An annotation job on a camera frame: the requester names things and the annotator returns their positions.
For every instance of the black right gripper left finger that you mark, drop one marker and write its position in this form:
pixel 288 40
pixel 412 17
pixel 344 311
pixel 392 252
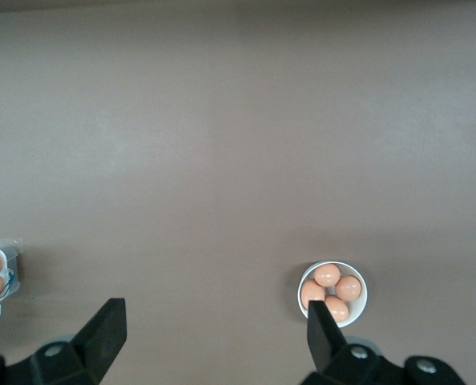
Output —
pixel 102 341

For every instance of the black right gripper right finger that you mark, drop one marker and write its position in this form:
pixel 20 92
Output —
pixel 326 345

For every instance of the clear adhesive tape strip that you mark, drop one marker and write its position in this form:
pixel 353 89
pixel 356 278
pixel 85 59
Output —
pixel 13 243

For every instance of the white round bowl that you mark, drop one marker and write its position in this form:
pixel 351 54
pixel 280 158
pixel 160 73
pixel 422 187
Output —
pixel 362 305

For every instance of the clear plastic egg carton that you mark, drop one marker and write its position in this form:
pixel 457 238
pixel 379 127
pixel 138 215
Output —
pixel 13 258

